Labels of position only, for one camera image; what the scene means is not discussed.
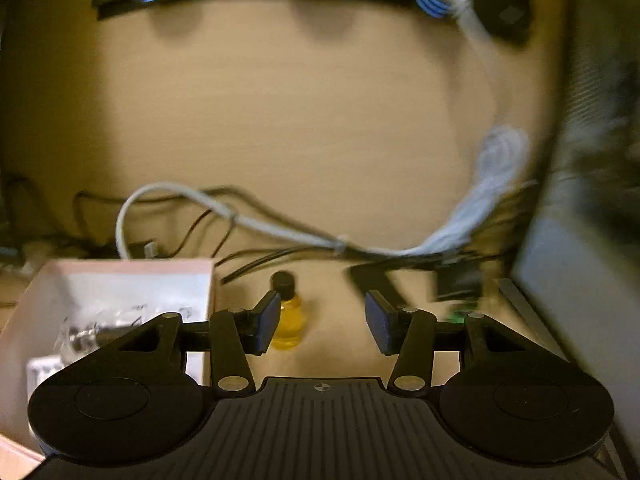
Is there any teal toy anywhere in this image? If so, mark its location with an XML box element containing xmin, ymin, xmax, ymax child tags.
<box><xmin>447</xmin><ymin>300</ymin><xmax>481</xmax><ymax>323</ymax></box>

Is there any black cylinder in clear bag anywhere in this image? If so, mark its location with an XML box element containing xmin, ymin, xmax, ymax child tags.
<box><xmin>55</xmin><ymin>317</ymin><xmax>151</xmax><ymax>356</ymax></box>

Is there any black cable connector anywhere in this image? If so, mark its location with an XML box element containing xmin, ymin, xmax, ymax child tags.
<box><xmin>437</xmin><ymin>260</ymin><xmax>486</xmax><ymax>303</ymax></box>

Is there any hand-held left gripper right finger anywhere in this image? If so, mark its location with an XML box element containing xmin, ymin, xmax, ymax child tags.
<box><xmin>364</xmin><ymin>290</ymin><xmax>526</xmax><ymax>396</ymax></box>

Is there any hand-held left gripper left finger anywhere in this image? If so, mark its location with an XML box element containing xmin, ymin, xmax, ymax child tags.
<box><xmin>117</xmin><ymin>290</ymin><xmax>282</xmax><ymax>395</ymax></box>

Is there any yellow bottle with black cap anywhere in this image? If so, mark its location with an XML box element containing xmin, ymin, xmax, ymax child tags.
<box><xmin>269</xmin><ymin>271</ymin><xmax>305</xmax><ymax>351</ymax></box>

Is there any pink cardboard box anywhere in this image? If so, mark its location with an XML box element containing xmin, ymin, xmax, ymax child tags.
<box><xmin>0</xmin><ymin>257</ymin><xmax>218</xmax><ymax>466</ymax></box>

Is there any black cable bundle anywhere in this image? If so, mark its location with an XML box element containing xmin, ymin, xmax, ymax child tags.
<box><xmin>0</xmin><ymin>172</ymin><xmax>541</xmax><ymax>286</ymax></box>

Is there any black power strip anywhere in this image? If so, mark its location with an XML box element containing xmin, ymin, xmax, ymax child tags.
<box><xmin>92</xmin><ymin>0</ymin><xmax>533</xmax><ymax>46</ymax></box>

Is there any white cable with plug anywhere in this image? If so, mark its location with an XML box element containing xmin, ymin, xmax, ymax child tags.
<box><xmin>116</xmin><ymin>0</ymin><xmax>531</xmax><ymax>261</ymax></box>

